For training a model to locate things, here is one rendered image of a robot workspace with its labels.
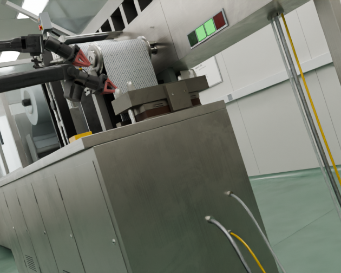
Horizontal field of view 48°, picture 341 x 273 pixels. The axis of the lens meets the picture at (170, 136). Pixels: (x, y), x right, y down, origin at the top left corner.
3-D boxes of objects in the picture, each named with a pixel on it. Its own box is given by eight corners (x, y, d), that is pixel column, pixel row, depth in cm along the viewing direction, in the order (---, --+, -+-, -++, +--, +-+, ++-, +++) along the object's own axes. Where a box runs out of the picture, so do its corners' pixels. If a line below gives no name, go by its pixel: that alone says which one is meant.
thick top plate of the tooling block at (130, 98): (115, 115, 160) (111, 101, 160) (189, 97, 182) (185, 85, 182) (131, 106, 147) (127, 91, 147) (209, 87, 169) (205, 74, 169)
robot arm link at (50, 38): (41, 45, 156) (48, 33, 157) (39, 46, 163) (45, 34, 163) (57, 53, 160) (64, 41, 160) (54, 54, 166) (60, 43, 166)
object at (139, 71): (116, 104, 166) (104, 63, 166) (160, 94, 179) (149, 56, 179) (117, 104, 166) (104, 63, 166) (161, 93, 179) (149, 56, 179)
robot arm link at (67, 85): (70, 65, 149) (56, 65, 154) (63, 93, 148) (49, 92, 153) (92, 76, 159) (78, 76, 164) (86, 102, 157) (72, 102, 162)
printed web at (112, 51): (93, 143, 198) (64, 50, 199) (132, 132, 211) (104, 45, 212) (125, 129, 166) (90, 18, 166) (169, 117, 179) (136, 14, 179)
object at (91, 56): (91, 47, 167) (96, 64, 167) (95, 47, 168) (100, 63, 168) (85, 54, 173) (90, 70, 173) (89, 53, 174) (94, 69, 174)
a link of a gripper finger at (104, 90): (119, 96, 164) (99, 90, 160) (112, 100, 170) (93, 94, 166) (122, 82, 166) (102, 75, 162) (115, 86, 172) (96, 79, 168)
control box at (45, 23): (39, 34, 221) (34, 18, 221) (51, 32, 224) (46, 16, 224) (41, 30, 215) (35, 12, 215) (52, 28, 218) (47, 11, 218)
